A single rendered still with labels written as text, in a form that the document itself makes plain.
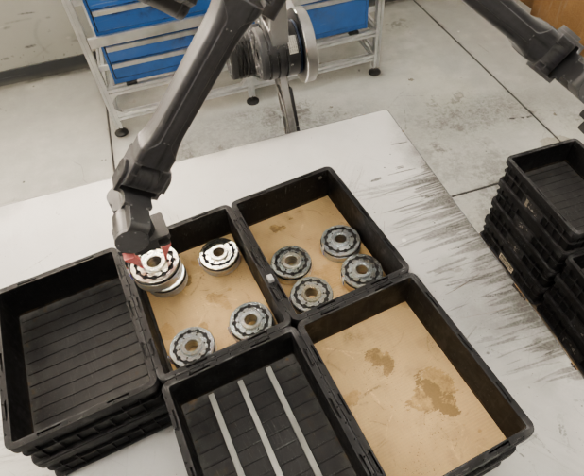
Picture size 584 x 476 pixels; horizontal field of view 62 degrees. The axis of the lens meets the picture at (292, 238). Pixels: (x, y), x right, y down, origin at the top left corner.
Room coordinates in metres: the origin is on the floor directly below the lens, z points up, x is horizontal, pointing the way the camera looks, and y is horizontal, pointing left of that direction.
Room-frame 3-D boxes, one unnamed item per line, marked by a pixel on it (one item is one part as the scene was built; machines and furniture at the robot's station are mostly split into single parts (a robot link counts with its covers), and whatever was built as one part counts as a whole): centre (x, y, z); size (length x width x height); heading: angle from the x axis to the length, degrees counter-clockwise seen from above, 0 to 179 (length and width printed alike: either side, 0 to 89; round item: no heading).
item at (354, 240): (0.79, -0.12, 0.86); 0.10 x 0.10 x 0.01
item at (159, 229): (0.63, 0.29, 1.17); 0.10 x 0.07 x 0.07; 110
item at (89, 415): (0.54, 0.50, 0.92); 0.40 x 0.30 x 0.02; 21
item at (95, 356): (0.54, 0.50, 0.87); 0.40 x 0.30 x 0.11; 21
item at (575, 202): (1.15, -1.00, 0.37); 0.40 x 0.30 x 0.45; 13
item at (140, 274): (0.63, 0.29, 1.04); 0.10 x 0.10 x 0.01
